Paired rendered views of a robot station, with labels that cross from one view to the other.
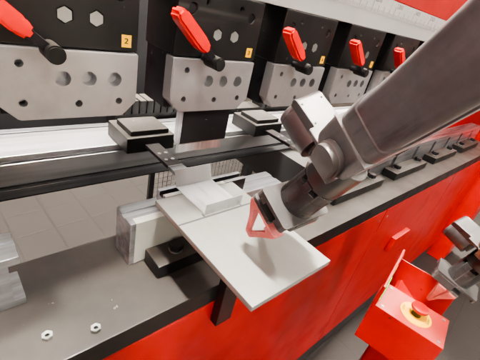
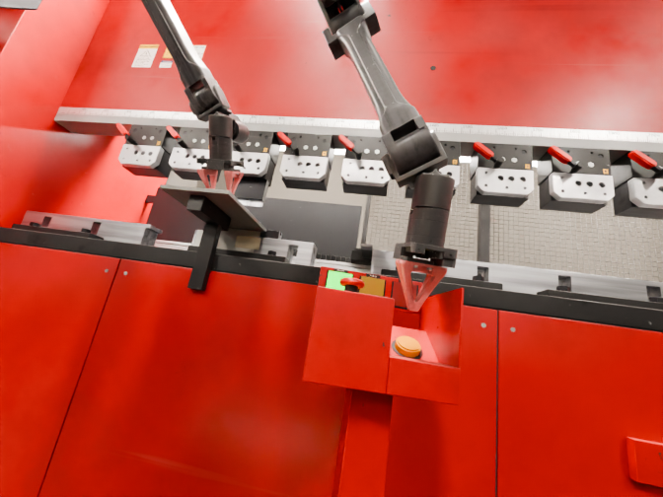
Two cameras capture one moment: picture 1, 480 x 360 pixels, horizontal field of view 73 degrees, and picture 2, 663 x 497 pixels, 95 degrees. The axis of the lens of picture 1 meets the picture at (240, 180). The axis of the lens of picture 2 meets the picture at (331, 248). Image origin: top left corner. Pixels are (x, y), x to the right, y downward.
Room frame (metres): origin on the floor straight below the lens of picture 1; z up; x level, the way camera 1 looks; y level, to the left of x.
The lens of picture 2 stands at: (0.28, -0.86, 0.72)
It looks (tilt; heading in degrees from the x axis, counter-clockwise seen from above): 15 degrees up; 57
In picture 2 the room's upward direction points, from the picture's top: 9 degrees clockwise
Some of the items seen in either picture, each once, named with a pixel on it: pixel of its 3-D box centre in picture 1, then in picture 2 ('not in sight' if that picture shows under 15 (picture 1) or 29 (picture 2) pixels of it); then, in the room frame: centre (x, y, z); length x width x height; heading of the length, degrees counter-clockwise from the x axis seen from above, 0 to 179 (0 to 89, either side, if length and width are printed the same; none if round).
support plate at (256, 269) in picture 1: (238, 231); (220, 211); (0.45, -0.02, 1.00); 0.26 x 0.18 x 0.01; 47
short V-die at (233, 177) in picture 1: (203, 188); (250, 234); (0.57, 0.07, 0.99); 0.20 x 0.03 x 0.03; 137
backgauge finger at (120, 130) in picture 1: (156, 145); not in sight; (0.67, 0.20, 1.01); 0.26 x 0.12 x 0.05; 47
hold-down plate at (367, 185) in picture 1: (353, 187); (437, 283); (0.95, -0.36, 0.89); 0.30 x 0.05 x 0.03; 137
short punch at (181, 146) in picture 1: (202, 126); (251, 192); (0.55, 0.09, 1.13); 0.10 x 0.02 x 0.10; 137
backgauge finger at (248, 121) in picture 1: (273, 131); (367, 253); (0.96, -0.06, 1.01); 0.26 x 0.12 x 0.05; 47
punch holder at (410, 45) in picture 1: (381, 66); (431, 170); (0.97, -0.30, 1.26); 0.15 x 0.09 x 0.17; 137
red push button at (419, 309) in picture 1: (418, 311); (351, 289); (0.58, -0.48, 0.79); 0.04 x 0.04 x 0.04
